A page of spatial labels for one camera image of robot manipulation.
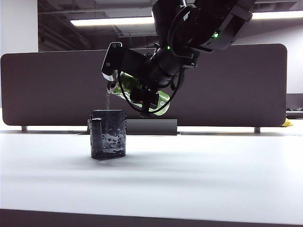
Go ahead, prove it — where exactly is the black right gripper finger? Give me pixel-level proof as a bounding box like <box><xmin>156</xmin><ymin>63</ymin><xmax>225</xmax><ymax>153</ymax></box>
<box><xmin>131</xmin><ymin>87</ymin><xmax>159</xmax><ymax>118</ymax></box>

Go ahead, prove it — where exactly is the dark textured glass mug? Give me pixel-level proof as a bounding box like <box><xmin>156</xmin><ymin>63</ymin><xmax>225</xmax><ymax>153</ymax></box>
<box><xmin>89</xmin><ymin>109</ymin><xmax>127</xmax><ymax>161</ymax></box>

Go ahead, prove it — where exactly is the green metal drink can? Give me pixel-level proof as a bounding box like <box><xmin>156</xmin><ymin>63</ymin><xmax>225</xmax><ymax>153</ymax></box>
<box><xmin>110</xmin><ymin>72</ymin><xmax>170</xmax><ymax>117</ymax></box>

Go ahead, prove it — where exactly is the dark grey desk divider panel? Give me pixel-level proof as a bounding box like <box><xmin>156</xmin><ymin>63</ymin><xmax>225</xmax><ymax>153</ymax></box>
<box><xmin>0</xmin><ymin>43</ymin><xmax>288</xmax><ymax>128</ymax></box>

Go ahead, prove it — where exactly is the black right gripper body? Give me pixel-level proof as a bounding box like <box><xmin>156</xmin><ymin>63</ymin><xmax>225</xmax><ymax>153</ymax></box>
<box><xmin>118</xmin><ymin>48</ymin><xmax>157</xmax><ymax>92</ymax></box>

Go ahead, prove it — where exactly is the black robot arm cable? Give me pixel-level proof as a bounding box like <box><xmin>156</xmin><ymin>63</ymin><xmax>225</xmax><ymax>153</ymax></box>
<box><xmin>117</xmin><ymin>4</ymin><xmax>202</xmax><ymax>117</ymax></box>

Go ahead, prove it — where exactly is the grey desk cable flap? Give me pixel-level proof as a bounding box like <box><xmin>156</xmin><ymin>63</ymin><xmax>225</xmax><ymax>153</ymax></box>
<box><xmin>87</xmin><ymin>119</ymin><xmax>178</xmax><ymax>137</ymax></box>

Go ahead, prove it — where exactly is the long ceiling light strip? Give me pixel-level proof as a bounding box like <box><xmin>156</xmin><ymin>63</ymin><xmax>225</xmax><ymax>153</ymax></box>
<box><xmin>70</xmin><ymin>10</ymin><xmax>298</xmax><ymax>27</ymax></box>

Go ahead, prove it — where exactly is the background office desk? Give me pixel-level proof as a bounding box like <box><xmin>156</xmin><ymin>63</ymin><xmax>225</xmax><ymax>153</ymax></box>
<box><xmin>285</xmin><ymin>93</ymin><xmax>303</xmax><ymax>120</ymax></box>

